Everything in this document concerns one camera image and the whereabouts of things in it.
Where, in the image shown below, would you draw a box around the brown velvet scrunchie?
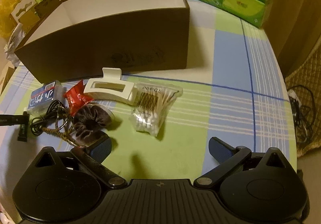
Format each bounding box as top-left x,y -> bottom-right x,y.
72,103 -> 115,146

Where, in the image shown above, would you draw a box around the leopard print hair clip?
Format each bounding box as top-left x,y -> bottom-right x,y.
41,106 -> 82,147

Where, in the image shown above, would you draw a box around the black cable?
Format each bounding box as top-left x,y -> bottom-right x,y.
29,99 -> 67,136

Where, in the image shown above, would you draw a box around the blue floss pick box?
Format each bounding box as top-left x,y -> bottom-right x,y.
27,80 -> 64,117

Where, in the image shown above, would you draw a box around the red snack packet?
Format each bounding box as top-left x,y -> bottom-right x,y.
64,80 -> 93,117

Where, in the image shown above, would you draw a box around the white hair claw clip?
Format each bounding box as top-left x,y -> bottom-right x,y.
84,68 -> 137,105

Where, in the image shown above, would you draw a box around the cotton swab bag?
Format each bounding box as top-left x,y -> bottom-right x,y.
129,81 -> 183,137

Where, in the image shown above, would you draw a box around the open small cardboard box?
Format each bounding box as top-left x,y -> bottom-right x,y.
0,62 -> 16,94

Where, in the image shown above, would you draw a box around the checkered tablecloth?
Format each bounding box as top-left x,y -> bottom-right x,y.
0,0 -> 298,182

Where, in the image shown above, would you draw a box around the white crumpled plastic bag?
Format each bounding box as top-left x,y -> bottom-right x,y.
4,22 -> 25,67

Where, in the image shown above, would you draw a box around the brown cardboard boxes stack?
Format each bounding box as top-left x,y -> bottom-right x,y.
11,0 -> 59,33

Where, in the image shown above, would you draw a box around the yellow plastic bag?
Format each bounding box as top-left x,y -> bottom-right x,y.
0,0 -> 21,39

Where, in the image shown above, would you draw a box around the brown cardboard storage box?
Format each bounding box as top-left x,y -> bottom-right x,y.
15,0 -> 190,83

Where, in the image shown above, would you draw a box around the black cables on floor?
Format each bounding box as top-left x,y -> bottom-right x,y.
287,84 -> 317,158

